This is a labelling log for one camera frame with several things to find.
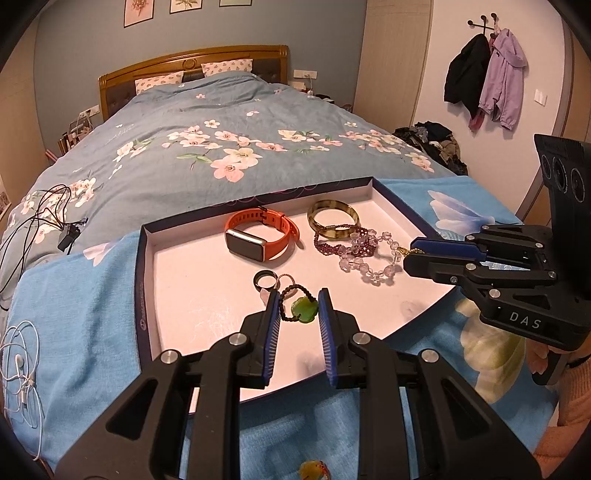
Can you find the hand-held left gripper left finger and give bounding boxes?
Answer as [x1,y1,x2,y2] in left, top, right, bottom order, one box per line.
[51,288,283,480]

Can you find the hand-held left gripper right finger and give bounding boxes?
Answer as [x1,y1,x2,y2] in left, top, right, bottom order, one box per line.
[318,287,543,480]

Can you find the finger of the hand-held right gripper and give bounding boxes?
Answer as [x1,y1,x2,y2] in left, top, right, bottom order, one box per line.
[410,224,555,269]
[403,254,560,301]

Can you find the green pendant cord bracelet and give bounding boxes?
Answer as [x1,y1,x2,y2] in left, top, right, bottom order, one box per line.
[277,285,321,324]

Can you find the black ring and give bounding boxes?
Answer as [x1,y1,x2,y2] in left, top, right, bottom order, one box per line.
[252,270,279,292]

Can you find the clear crystal bead bracelet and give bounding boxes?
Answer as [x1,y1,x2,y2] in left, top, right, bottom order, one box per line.
[338,232,426,285]

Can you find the dark purple bead bracelet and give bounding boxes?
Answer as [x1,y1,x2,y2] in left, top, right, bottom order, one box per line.
[313,225,380,259]

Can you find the dark blue shallow tray box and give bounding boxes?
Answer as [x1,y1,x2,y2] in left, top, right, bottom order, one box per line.
[135,176,465,407]

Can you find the person's right forearm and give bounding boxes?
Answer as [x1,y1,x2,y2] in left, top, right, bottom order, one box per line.
[531,355,591,480]

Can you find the person's right hand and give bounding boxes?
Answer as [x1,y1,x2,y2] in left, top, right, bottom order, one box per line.
[525,342,553,376]

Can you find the orange smartwatch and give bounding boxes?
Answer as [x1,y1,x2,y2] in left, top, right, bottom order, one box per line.
[225,208,301,263]

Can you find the pile of dark clothes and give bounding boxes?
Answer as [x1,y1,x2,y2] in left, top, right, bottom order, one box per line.
[392,121,469,176]

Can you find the tortoiseshell bangle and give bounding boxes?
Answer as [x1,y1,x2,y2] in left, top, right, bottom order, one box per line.
[307,199,361,241]

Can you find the small yellow green ornament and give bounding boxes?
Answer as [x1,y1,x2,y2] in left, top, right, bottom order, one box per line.
[298,459,331,480]

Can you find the lilac jacket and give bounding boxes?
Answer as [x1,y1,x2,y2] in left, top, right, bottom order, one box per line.
[478,28,528,131]

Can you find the black jacket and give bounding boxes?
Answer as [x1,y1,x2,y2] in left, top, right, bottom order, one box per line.
[444,33,491,118]

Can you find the blue flower print fleece blanket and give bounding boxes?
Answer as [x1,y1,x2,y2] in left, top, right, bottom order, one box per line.
[9,178,559,480]

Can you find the grey-blue floral duvet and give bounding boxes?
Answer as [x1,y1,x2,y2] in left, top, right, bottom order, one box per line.
[0,71,467,305]

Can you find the white earphones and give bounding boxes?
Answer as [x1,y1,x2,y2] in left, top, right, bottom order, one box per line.
[0,320,47,462]

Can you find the white patterned pillow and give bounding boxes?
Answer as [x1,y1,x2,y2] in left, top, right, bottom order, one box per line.
[135,72,184,95]
[202,59,254,78]

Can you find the cluttered bedside table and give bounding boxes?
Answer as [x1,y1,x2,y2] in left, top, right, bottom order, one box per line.
[58,117,93,155]

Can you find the wooden bed headboard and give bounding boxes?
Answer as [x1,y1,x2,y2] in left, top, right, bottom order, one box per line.
[98,45,291,123]

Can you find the black charger with cable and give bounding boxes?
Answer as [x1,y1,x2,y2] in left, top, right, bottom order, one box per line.
[0,185,89,310]

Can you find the black wall coat hooks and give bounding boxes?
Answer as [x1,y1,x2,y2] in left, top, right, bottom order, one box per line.
[466,14,502,36]

